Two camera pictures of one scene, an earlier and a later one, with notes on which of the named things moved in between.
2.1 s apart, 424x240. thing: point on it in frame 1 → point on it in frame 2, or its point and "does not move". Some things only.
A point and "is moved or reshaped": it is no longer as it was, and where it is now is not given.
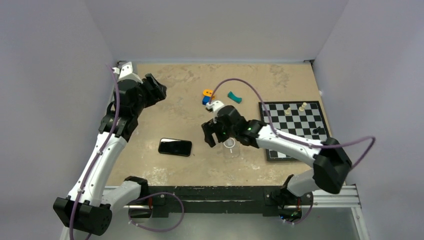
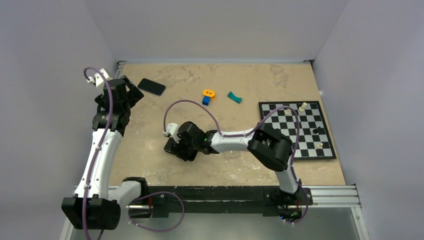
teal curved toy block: [237, 99] does not move
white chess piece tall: [301, 108] does not move
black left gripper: [154, 95] → [133, 95]
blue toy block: [205, 100] does not move
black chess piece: [315, 131] does not move
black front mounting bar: [271, 201] does not move
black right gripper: [209, 128] → [184, 155]
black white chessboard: [304, 119] does not move
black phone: [175, 146] is moved or reshaped
